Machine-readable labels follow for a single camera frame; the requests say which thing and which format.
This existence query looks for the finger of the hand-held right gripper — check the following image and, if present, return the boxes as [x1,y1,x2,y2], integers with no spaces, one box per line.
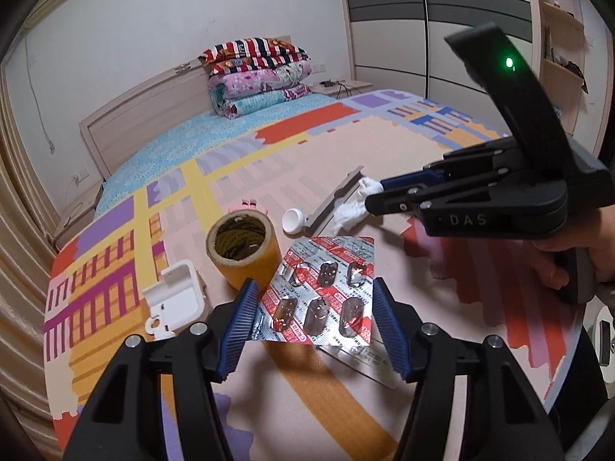
[364,180,529,217]
[381,135,522,192]

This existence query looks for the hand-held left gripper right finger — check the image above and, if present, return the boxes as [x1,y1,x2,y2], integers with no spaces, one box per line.
[372,276,568,461]

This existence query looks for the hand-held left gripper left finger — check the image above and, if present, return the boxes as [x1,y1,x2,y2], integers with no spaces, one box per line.
[62,279,263,461]

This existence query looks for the white tissue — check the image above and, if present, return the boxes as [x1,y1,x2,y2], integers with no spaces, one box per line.
[334,176,385,232]

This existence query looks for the grey metal bar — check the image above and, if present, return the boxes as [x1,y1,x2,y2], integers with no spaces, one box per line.
[304,166,366,235]

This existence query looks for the white plastic box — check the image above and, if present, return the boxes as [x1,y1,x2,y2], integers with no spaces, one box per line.
[143,259,208,339]

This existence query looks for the brown tape roll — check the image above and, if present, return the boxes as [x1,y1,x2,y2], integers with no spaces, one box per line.
[206,211,282,293]

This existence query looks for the red and silver blister pack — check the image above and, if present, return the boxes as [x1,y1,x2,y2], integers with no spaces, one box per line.
[257,235,376,347]

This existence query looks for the white bottle cap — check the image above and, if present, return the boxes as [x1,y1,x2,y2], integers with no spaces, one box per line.
[283,208,306,236]

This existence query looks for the small pink toy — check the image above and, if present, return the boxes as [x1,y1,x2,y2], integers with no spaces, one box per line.
[229,198,269,214]

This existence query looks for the person's right hand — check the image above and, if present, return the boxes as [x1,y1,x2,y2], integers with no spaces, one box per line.
[531,209,615,295]

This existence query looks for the light wooden bookshelf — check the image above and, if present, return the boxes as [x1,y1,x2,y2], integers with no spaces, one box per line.
[533,0,601,145]

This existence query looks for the colourful printed folding table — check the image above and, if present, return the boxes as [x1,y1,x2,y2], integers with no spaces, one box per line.
[43,89,584,461]

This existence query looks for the light wooden nightstand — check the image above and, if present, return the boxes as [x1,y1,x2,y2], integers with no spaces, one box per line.
[307,77,373,99]
[50,182,104,250]

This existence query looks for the white and grey wardrobe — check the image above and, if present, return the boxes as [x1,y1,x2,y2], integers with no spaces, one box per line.
[336,0,544,101]

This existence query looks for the blue folded quilt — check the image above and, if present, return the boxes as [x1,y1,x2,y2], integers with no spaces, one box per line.
[211,84,313,118]

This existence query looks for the pink folded quilt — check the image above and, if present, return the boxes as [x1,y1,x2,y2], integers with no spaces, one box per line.
[208,65,313,99]

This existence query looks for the red printed folded quilt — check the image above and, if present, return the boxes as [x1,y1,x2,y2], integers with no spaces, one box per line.
[204,55,313,78]

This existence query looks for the bed with blue floral sheet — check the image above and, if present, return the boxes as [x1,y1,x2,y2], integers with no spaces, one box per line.
[93,89,376,217]

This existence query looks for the beige striped curtain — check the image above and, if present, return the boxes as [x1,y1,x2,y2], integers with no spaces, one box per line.
[0,106,63,461]

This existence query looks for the light wooden headboard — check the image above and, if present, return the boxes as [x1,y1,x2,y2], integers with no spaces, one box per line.
[79,33,294,181]

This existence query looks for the black cables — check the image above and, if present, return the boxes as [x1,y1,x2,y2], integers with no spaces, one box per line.
[319,79,351,97]

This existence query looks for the thin wall cable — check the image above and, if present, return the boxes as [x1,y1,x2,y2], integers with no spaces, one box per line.
[26,65,53,154]

